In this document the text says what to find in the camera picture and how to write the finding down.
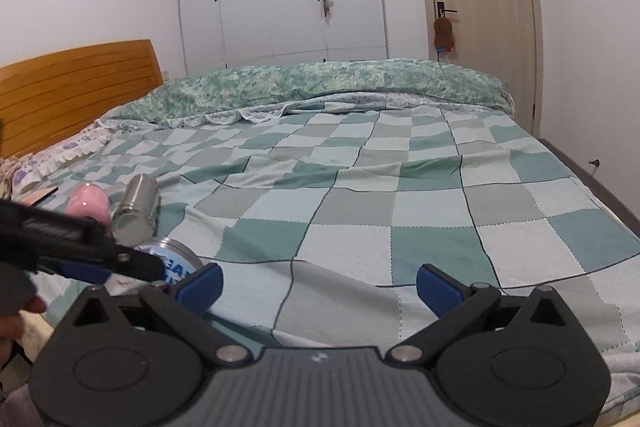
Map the black door handle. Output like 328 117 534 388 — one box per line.
436 1 456 18

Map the checkered green bedspread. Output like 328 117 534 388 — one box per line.
12 98 640 358

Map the purple floral pillow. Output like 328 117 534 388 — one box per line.
2 120 122 200

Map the brown plush hanging toy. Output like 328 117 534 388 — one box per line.
434 15 454 53

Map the wooden headboard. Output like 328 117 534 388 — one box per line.
1 39 163 158

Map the silver steel cup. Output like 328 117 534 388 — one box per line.
112 173 160 246

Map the pink steel cup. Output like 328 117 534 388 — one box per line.
66 183 112 235

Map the green floral quilt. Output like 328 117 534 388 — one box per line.
106 58 515 128

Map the blue cartoon cup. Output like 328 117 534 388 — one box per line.
136 237 203 284

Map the person's left hand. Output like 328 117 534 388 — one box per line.
1 263 47 365

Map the beige crumpled cloth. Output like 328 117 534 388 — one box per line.
0 156 22 200

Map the dark phone on bed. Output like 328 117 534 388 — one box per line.
23 186 58 206

